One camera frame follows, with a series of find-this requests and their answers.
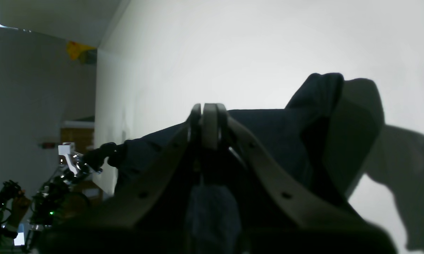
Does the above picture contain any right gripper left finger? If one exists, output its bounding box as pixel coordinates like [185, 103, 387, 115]
[89, 103, 218, 230]

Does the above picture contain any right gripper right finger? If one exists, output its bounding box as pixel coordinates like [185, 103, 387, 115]
[217, 103, 397, 254]

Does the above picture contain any black t-shirt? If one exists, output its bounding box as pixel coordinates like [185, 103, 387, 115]
[81, 72, 385, 254]

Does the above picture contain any wooden shelf in background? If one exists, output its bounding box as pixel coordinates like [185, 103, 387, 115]
[60, 121, 94, 154]

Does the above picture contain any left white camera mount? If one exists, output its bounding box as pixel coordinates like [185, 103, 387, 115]
[58, 143, 80, 175]

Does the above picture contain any yellow object on wall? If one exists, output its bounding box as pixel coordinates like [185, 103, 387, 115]
[66, 41, 97, 64]

